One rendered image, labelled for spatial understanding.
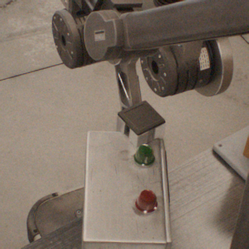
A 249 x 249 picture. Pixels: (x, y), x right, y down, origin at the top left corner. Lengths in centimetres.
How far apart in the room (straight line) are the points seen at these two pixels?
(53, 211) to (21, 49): 121
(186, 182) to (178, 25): 80
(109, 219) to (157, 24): 31
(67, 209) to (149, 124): 150
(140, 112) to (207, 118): 217
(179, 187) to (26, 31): 194
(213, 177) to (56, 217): 78
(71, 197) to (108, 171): 154
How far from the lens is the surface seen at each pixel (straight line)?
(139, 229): 73
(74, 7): 113
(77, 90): 305
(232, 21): 80
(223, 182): 165
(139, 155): 78
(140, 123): 81
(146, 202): 73
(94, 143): 81
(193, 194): 160
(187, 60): 141
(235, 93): 314
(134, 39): 97
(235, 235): 84
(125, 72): 198
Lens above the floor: 207
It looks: 46 degrees down
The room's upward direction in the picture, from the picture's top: 5 degrees clockwise
